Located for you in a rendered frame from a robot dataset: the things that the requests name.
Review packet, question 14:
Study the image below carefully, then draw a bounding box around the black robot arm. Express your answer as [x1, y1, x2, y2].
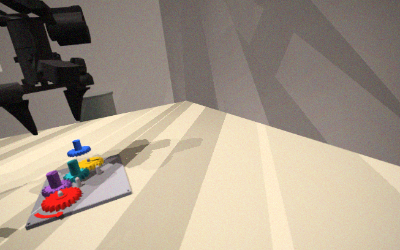
[0, 0, 91, 85]

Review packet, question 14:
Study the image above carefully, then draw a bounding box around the yellow gear with black stripe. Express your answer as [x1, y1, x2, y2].
[78, 157, 104, 171]

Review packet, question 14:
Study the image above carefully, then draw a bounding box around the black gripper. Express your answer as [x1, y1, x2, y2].
[0, 47, 94, 135]

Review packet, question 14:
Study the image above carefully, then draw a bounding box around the red gear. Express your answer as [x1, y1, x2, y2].
[41, 187, 82, 212]

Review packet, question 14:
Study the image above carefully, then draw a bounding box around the red curved arrow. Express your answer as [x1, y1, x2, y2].
[35, 212, 63, 219]

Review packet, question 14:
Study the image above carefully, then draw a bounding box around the teal gear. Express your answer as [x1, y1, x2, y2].
[63, 159, 90, 183]

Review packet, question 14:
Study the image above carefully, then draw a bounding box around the purple gear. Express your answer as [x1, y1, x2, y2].
[42, 170, 72, 198]

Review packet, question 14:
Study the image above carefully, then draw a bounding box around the blue gear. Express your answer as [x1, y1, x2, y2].
[67, 140, 91, 157]

